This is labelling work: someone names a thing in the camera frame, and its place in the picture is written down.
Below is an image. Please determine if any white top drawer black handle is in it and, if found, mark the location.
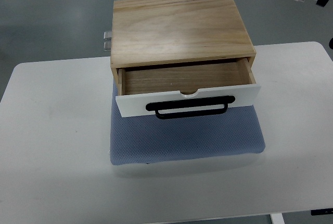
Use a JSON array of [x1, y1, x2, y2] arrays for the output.
[[116, 58, 261, 118]]

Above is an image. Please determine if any wooden drawer cabinet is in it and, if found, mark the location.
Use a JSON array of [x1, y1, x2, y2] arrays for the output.
[[110, 0, 256, 80]]

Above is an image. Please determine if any metal clamp behind cabinet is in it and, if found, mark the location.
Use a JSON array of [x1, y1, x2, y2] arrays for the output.
[[104, 31, 112, 51]]

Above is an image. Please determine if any blue mesh mat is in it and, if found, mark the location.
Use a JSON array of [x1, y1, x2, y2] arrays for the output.
[[110, 88, 265, 165]]

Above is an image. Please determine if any black table control panel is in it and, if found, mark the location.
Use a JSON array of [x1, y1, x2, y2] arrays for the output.
[[311, 208, 333, 216]]

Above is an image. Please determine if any white table leg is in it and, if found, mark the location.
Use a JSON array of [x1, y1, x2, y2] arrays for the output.
[[270, 213, 285, 224]]

